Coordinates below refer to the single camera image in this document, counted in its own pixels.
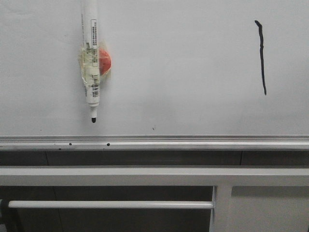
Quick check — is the red round magnet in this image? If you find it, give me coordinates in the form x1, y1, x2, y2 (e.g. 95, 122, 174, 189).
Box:
98, 48, 112, 75

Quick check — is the white whiteboard marker pen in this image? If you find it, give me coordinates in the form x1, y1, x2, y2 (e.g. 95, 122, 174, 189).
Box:
80, 0, 100, 123

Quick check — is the white horizontal stand rod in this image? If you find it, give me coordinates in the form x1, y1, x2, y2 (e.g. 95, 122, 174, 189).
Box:
8, 201, 214, 209

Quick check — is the white whiteboard with aluminium frame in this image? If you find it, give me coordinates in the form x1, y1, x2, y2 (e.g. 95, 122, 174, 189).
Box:
0, 0, 309, 151

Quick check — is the white metal stand frame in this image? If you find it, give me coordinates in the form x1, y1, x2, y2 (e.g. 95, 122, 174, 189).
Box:
0, 166, 309, 232

